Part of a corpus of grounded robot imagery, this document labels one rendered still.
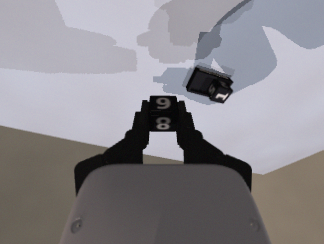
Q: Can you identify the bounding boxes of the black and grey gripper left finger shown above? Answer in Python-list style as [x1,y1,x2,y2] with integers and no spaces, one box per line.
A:
[74,100,150,197]

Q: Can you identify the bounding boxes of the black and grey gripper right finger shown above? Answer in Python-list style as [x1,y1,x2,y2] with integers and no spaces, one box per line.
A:
[176,101,252,192]

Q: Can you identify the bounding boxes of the black number cube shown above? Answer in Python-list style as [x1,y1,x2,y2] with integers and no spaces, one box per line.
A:
[148,95,179,132]
[206,79,233,104]

